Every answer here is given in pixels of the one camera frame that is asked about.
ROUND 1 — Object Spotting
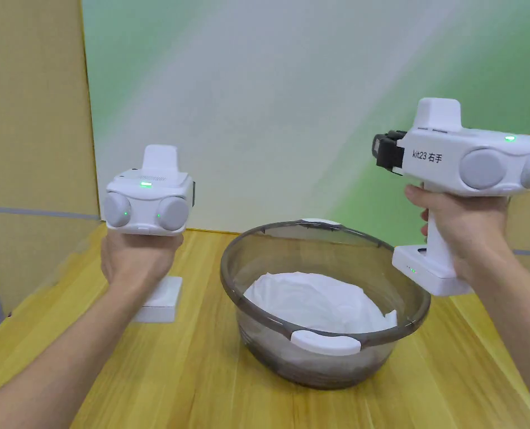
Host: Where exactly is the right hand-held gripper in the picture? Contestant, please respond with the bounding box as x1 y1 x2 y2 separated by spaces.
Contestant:
371 97 530 297

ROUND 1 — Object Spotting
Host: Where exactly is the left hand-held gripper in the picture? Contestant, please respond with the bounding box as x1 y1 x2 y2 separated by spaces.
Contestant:
103 144 197 323

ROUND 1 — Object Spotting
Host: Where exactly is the person's right forearm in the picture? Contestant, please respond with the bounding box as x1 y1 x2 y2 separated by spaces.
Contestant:
474 263 530 405

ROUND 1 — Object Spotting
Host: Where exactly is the person's left forearm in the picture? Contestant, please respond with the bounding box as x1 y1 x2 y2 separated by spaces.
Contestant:
0 283 144 429

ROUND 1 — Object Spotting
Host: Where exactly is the person's left hand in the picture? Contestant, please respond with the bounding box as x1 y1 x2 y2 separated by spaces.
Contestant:
100 228 184 320

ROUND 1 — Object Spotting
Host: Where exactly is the person's right hand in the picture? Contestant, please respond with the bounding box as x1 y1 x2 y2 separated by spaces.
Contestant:
403 183 524 292

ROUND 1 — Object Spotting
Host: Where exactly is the grey transparent plastic bowl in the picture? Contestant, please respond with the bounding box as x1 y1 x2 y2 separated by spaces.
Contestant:
220 218 431 390

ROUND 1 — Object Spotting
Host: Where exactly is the white cloth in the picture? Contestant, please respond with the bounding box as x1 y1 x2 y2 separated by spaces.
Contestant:
242 270 399 335

